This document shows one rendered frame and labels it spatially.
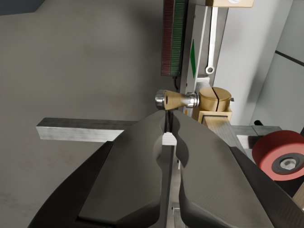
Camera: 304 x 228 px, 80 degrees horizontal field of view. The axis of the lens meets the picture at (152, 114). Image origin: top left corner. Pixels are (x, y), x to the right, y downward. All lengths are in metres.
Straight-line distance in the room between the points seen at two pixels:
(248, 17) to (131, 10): 0.72
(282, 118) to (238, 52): 0.19
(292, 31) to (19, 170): 2.18
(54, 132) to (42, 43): 1.01
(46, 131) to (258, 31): 0.51
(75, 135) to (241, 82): 0.44
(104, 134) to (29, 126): 1.42
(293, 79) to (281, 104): 0.06
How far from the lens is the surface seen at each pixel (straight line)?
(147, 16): 1.12
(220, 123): 0.28
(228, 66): 0.54
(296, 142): 0.33
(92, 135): 0.35
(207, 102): 0.29
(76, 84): 1.34
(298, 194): 0.48
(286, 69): 0.53
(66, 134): 0.37
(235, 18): 0.52
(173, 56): 0.42
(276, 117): 0.54
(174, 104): 0.16
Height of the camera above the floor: 1.11
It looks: 58 degrees down
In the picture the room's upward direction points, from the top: 174 degrees counter-clockwise
